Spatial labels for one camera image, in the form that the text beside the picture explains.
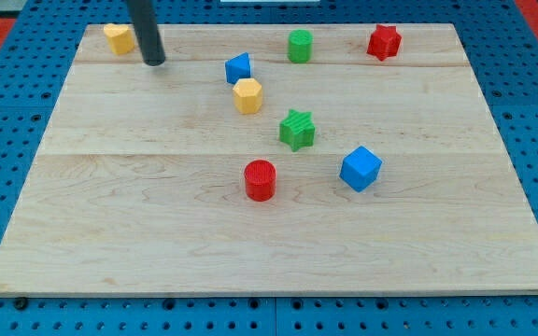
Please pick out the yellow hexagon block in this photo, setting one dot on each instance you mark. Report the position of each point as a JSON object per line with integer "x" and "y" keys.
{"x": 248, "y": 95}

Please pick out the blue triangle block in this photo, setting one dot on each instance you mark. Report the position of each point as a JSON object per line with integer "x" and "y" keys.
{"x": 238, "y": 67}

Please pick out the red cylinder block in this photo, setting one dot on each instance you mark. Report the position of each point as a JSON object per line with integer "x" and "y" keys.
{"x": 260, "y": 180}

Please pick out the green star block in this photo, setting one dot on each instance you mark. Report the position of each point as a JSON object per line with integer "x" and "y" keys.
{"x": 297, "y": 130}

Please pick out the blue cube block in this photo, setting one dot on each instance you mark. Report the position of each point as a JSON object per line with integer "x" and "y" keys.
{"x": 360, "y": 168}

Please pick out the green cylinder block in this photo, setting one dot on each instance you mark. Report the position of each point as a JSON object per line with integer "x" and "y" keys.
{"x": 300, "y": 44}

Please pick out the light wooden board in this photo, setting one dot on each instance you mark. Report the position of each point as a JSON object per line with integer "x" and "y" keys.
{"x": 137, "y": 189}

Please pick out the red star block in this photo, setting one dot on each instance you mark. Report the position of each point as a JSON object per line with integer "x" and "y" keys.
{"x": 384, "y": 42}

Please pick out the yellow heart block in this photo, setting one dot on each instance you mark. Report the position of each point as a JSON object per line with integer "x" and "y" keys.
{"x": 119, "y": 38}

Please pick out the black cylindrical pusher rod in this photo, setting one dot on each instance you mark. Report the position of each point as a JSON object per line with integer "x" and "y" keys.
{"x": 142, "y": 14}

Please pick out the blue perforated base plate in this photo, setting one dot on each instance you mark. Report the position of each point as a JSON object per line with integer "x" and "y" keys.
{"x": 499, "y": 40}

